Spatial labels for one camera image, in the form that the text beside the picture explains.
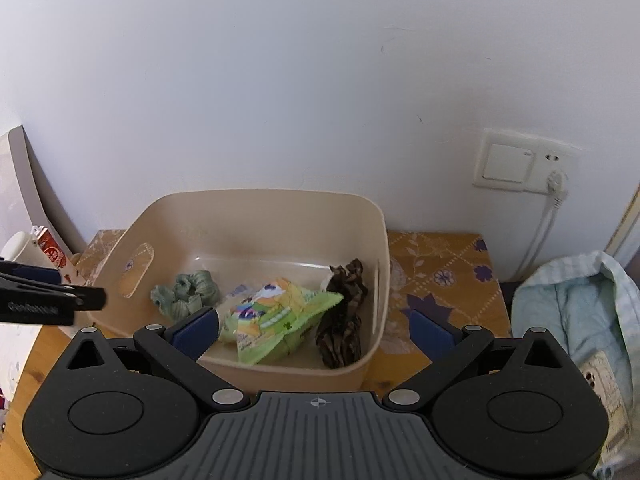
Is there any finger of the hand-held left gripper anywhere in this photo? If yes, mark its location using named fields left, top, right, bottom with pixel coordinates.
left=0, top=260, right=63, bottom=287
left=0, top=276, right=107, bottom=312

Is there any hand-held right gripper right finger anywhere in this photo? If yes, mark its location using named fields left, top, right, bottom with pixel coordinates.
left=382, top=308, right=581, bottom=411

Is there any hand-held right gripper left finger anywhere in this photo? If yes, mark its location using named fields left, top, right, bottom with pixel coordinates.
left=52, top=306, right=251, bottom=413

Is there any beige plastic storage bin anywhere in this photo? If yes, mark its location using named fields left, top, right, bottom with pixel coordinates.
left=87, top=189, right=392, bottom=392

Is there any red and white carton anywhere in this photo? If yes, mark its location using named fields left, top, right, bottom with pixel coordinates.
left=31, top=226, right=68, bottom=273

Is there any white paper cup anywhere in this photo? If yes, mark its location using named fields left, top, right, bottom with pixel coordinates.
left=0, top=231, right=38, bottom=263

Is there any green fabric scrunchie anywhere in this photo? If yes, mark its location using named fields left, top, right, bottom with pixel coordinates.
left=150, top=270, right=221, bottom=320

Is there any green cartoon snack packet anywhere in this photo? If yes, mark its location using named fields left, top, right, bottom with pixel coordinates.
left=217, top=277, right=345, bottom=366

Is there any brown patterned scrunchie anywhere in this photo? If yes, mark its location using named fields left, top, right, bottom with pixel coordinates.
left=315, top=258, right=369, bottom=368

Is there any grey leaning board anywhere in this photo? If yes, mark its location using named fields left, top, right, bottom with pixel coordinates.
left=9, top=125, right=88, bottom=256

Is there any light blue quilted blanket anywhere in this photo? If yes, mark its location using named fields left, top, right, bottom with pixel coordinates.
left=510, top=250, right=640, bottom=480

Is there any white wall switch socket plate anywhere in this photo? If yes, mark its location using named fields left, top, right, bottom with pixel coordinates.
left=474, top=127, right=583, bottom=195

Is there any white power plug cable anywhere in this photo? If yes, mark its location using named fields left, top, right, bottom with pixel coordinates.
left=517, top=169, right=569, bottom=282

